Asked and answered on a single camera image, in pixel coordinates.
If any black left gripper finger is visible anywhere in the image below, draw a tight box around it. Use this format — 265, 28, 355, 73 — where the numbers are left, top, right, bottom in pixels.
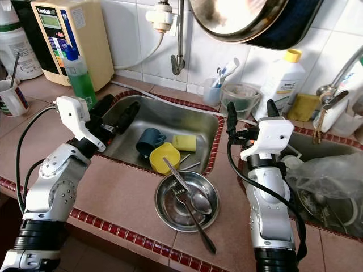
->
90, 93, 116, 122
115, 100, 141, 135

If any blue plastic mug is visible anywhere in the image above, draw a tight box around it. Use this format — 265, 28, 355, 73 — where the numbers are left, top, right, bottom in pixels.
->
136, 127, 168, 159

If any yellow plastic bowl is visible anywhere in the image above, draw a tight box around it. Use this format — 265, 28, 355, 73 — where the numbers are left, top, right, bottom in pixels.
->
149, 142, 183, 176

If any steel bowl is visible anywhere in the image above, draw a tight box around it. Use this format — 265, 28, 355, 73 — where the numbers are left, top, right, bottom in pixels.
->
154, 169, 221, 233

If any clear plastic tub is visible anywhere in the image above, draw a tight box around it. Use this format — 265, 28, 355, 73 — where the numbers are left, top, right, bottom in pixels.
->
221, 83, 262, 117

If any white detergent bottle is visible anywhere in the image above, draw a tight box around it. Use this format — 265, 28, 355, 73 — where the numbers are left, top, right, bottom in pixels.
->
255, 48, 303, 121

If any green dish soap bottle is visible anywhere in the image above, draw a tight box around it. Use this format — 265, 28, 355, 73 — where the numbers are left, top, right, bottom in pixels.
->
62, 44, 99, 109

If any mustard scouring sponge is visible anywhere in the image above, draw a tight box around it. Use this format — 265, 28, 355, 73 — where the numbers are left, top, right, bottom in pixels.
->
286, 92, 322, 123

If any clear measuring cup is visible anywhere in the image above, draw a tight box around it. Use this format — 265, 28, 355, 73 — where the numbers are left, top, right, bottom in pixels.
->
198, 78, 225, 108

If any steel sink basin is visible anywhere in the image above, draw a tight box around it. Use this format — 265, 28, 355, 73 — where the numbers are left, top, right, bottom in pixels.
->
238, 133, 363, 239
89, 95, 222, 173

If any bright yellow dish sponge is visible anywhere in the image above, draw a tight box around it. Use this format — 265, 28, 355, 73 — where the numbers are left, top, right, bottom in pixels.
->
171, 134, 198, 152

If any steel gooseneck faucet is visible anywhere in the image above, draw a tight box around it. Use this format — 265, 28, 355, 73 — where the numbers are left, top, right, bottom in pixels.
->
315, 44, 363, 134

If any white stick green tip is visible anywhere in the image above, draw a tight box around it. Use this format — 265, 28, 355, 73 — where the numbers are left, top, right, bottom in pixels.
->
180, 161, 201, 172

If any beige black water ionizer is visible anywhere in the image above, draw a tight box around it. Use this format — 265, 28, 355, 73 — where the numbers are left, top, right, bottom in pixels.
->
14, 0, 116, 87

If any white printed mug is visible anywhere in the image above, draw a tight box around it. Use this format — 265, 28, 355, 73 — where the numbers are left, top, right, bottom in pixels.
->
0, 79, 31, 117

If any white bottle green cap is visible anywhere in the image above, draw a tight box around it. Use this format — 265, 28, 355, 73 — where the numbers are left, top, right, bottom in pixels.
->
326, 74, 363, 137

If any steel stirring spoon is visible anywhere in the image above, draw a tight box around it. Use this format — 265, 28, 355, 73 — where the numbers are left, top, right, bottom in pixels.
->
9, 52, 23, 90

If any clear plastic bag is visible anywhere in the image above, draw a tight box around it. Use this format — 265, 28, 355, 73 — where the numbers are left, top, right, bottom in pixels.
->
284, 152, 363, 227

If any white jar green band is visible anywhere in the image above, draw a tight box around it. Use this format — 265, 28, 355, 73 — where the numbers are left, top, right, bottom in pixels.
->
0, 0, 44, 81

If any steel wok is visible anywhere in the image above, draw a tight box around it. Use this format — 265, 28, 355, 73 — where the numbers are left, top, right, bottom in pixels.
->
189, 0, 325, 50

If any steel fork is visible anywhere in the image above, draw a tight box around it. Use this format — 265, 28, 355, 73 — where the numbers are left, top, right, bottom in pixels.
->
172, 187, 218, 255

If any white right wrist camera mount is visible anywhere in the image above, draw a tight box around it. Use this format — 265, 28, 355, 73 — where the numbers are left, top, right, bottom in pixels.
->
240, 117, 296, 162

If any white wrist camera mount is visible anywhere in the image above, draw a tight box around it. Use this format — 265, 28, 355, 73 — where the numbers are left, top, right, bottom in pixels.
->
54, 95, 107, 153
240, 117, 296, 162

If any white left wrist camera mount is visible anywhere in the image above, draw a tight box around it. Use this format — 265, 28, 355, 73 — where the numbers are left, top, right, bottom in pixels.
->
54, 95, 107, 153

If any brown string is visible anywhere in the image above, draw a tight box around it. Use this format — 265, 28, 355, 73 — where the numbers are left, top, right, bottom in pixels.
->
315, 108, 330, 145

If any thin white wall tube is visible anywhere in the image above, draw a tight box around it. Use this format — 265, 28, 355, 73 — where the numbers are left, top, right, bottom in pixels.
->
113, 31, 159, 70

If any metal wall tap pipe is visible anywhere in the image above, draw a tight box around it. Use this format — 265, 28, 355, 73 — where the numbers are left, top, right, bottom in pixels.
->
145, 0, 188, 77

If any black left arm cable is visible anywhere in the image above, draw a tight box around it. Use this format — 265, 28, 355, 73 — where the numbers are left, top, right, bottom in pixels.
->
16, 105, 58, 216

